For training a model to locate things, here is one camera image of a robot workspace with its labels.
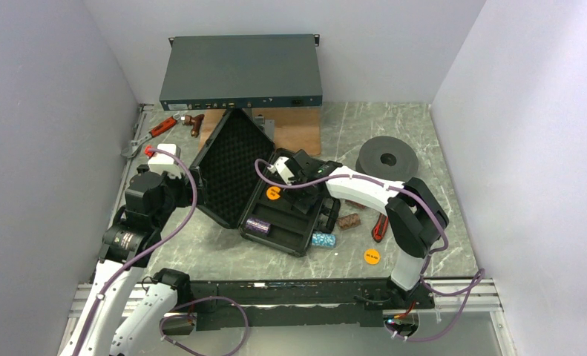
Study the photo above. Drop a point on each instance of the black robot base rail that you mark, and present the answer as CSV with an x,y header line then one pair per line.
x,y
216,304

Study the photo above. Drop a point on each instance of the grey rack network switch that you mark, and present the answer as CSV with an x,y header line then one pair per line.
x,y
242,71

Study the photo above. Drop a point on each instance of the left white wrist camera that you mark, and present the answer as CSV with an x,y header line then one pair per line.
x,y
162,163

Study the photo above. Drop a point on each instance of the grey metal bracket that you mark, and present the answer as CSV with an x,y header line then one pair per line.
x,y
266,125

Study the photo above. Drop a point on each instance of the brown poker chip stack upper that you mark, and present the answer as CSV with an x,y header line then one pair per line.
x,y
355,204

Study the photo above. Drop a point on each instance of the orange small blind button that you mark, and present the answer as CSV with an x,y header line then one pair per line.
x,y
372,256

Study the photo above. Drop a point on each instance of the black foam-lined poker case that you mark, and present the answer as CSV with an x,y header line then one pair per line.
x,y
230,191

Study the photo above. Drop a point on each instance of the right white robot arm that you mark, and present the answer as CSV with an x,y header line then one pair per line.
x,y
416,219

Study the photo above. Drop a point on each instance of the brown wooden-handled brass tool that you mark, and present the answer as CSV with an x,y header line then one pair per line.
x,y
195,122

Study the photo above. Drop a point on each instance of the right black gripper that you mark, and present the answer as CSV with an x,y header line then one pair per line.
x,y
307,202

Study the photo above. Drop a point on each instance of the light blue poker chip stack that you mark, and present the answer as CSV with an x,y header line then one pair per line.
x,y
323,240

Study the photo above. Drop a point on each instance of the black filament spool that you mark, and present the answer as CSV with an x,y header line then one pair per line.
x,y
388,158

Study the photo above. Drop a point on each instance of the wooden board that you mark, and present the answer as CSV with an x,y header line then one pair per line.
x,y
235,132

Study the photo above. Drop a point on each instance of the brown poker chip stack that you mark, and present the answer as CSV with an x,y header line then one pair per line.
x,y
349,221
355,204

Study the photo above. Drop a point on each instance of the purple poker chip stack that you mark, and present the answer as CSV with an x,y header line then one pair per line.
x,y
257,225

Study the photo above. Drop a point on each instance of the brown poker chip stack lower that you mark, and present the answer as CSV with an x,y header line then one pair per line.
x,y
349,221

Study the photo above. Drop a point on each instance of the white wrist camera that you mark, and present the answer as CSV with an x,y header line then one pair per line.
x,y
281,168
162,163

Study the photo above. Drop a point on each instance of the orange big blind button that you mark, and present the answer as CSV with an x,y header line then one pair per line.
x,y
273,193

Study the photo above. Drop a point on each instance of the red black utility knife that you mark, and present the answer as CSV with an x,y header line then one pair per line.
x,y
380,228

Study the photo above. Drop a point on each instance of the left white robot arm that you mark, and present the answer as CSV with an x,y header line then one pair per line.
x,y
127,245

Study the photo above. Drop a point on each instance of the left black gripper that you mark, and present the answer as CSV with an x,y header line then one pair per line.
x,y
187,197

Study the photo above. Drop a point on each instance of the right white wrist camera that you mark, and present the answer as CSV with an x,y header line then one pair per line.
x,y
281,168

